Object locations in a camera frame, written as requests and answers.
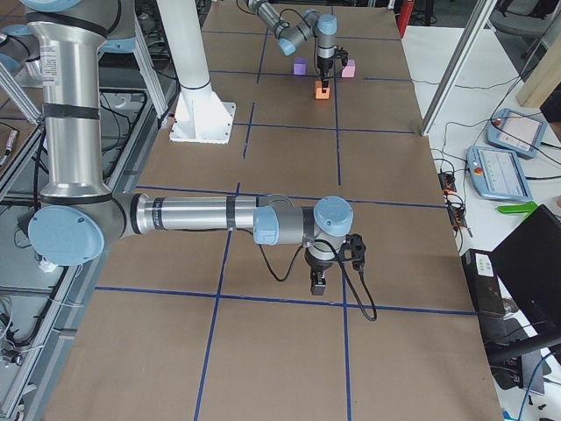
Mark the orange foam block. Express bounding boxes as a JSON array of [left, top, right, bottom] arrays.
[[315, 80, 330, 100]]

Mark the pink foam block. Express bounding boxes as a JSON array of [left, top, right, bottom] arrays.
[[341, 59, 356, 78]]

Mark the purple foam block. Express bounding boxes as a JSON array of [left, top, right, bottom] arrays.
[[293, 57, 308, 76]]

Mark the brown paper table cover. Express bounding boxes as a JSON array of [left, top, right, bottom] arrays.
[[43, 1, 501, 420]]

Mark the orange black connector strip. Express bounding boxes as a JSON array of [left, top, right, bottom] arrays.
[[437, 170, 472, 235]]

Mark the black control box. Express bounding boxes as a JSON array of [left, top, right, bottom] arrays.
[[461, 249, 505, 318]]

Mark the upper teach pendant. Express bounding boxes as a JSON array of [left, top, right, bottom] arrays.
[[486, 108, 546, 159]]

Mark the teach pendant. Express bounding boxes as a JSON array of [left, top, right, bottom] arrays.
[[466, 146, 533, 202], [486, 108, 546, 159]]

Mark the lower teach pendant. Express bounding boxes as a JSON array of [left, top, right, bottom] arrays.
[[466, 146, 533, 202]]

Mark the black laptop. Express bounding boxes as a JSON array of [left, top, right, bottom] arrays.
[[491, 205, 560, 345]]

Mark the green plastic piece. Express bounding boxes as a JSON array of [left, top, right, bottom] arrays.
[[497, 201, 538, 216]]

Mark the black camera cable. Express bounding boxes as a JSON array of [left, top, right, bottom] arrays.
[[258, 239, 378, 323]]

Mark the white pillar with base plate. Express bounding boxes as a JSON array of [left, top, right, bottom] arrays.
[[157, 0, 236, 144]]

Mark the aluminium frame post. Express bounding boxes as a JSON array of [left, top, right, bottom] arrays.
[[420, 0, 496, 136]]

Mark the blue cable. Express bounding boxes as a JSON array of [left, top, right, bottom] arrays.
[[516, 350, 554, 421]]

